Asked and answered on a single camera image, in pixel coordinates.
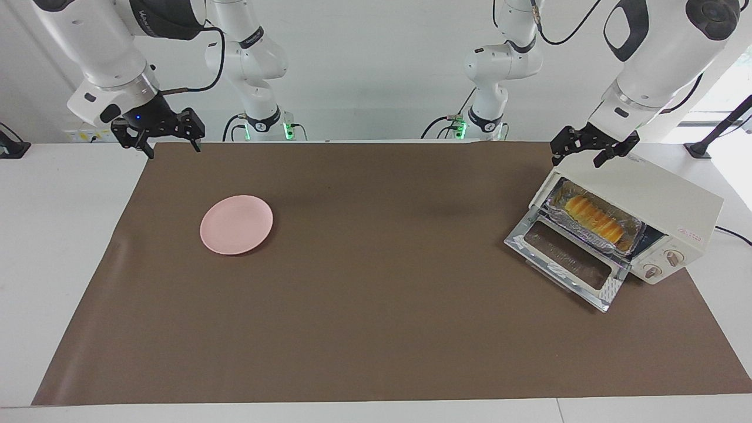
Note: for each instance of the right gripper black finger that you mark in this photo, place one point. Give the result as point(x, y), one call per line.
point(130, 136)
point(194, 126)

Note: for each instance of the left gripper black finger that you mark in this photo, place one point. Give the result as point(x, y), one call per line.
point(567, 140)
point(614, 151)

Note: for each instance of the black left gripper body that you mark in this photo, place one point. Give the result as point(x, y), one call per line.
point(598, 138)

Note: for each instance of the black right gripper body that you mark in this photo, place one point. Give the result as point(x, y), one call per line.
point(150, 114)

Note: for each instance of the aluminium foil tray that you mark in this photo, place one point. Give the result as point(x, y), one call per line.
point(558, 205)

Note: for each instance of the golden sliced bread loaf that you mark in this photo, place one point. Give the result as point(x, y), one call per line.
point(593, 219)

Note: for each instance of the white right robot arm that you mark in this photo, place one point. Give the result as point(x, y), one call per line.
point(106, 41)

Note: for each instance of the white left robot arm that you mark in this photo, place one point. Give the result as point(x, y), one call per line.
point(664, 53)

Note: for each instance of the white toaster oven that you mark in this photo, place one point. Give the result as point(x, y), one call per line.
point(664, 200)

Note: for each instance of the glass oven door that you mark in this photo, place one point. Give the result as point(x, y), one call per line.
point(567, 258)

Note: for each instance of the large oven knob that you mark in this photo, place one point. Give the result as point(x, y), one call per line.
point(674, 257)

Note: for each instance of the small oven knob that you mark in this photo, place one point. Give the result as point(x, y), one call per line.
point(652, 271)

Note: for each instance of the pink round plate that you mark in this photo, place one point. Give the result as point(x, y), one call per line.
point(236, 225)

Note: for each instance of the short black stand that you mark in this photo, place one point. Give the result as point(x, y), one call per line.
point(13, 148)

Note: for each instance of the brown table mat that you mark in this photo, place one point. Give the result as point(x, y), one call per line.
point(376, 294)

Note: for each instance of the white wall power strip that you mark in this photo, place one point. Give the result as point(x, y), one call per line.
point(79, 136)

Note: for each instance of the tall black camera stand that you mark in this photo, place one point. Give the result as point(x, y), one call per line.
point(719, 128)

